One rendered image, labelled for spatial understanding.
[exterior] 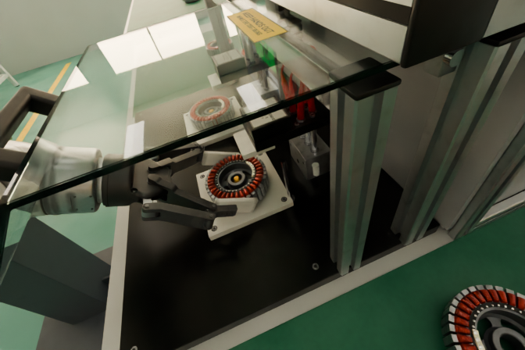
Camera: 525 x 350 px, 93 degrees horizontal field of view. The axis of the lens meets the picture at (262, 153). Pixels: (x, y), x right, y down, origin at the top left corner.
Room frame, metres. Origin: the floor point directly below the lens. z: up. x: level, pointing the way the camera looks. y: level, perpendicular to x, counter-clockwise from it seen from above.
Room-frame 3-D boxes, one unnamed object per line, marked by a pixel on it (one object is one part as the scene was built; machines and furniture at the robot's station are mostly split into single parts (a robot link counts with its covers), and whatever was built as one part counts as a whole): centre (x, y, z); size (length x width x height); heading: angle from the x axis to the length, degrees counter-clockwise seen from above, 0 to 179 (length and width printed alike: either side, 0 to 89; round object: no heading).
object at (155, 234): (0.42, 0.06, 0.76); 0.64 x 0.47 x 0.02; 9
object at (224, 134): (0.54, 0.10, 0.78); 0.15 x 0.15 x 0.01; 9
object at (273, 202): (0.30, 0.06, 0.78); 0.15 x 0.15 x 0.01; 9
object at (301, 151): (0.32, -0.09, 0.80); 0.07 x 0.05 x 0.06; 9
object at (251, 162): (0.30, 0.06, 0.80); 0.11 x 0.11 x 0.04
